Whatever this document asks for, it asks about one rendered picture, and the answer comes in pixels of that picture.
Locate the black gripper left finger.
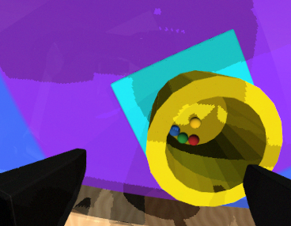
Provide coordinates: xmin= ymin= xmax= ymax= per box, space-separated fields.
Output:
xmin=0 ymin=149 xmax=87 ymax=226

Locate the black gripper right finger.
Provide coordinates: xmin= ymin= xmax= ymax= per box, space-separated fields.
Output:
xmin=244 ymin=164 xmax=291 ymax=226

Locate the green marble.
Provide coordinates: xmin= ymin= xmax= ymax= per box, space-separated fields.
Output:
xmin=177 ymin=132 xmax=188 ymax=144

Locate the red marble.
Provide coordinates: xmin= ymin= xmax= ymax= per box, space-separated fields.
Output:
xmin=188 ymin=134 xmax=199 ymax=145

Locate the blue marble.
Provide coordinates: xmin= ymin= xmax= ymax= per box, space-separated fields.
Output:
xmin=168 ymin=125 xmax=180 ymax=136

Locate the yellow marble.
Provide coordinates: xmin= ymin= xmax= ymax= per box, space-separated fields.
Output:
xmin=190 ymin=117 xmax=201 ymax=128

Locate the yellow cup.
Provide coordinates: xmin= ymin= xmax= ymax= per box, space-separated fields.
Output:
xmin=146 ymin=70 xmax=283 ymax=206

